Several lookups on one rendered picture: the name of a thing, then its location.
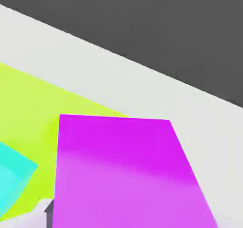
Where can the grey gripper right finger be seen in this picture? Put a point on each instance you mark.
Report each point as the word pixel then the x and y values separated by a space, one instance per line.
pixel 226 224

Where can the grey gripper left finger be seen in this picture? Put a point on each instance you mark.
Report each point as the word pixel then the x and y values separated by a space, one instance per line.
pixel 48 215

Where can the small magenta cube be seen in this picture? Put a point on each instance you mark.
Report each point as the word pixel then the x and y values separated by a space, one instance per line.
pixel 123 175

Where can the small cyan cube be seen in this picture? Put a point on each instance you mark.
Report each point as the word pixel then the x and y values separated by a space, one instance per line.
pixel 13 175

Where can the large lime yellow box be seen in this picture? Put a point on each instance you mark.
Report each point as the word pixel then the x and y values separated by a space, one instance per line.
pixel 38 118

